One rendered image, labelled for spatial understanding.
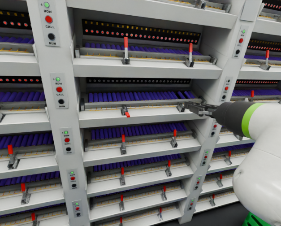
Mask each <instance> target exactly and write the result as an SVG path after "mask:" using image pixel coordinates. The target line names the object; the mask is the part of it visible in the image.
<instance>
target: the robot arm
mask: <svg viewBox="0 0 281 226"><path fill-rule="evenodd" d="M184 108H185V109H189V111H190V112H193V113H195V114H197V115H198V116H200V117H202V116H204V115H205V116H209V117H211V118H215V119H216V121H217V123H218V124H220V125H221V126H225V127H226V128H227V130H229V131H230V132H233V134H235V135H238V136H239V139H238V140H240V141H242V139H243V137H247V138H250V139H252V140H255V141H256V142H255V143H254V145H253V147H252V149H251V150H250V151H249V153H248V154H247V156H246V157H245V159H244V160H243V161H242V162H241V164H240V165H239V166H238V168H237V169H236V170H235V172H234V174H233V180H232V184H233V190H234V193H235V195H236V197H237V198H238V200H239V201H240V202H241V204H242V205H243V206H244V207H245V208H246V209H247V210H249V211H250V212H251V213H253V214H254V215H256V216H257V217H259V218H260V219H262V220H263V221H265V222H266V223H268V224H269V225H271V226H281V104H265V103H257V102H250V101H249V100H248V98H245V100H244V101H242V100H238V101H235V102H224V103H222V104H221V105H212V104H200V103H196V102H192V101H189V102H187V101H185V103H184Z"/></svg>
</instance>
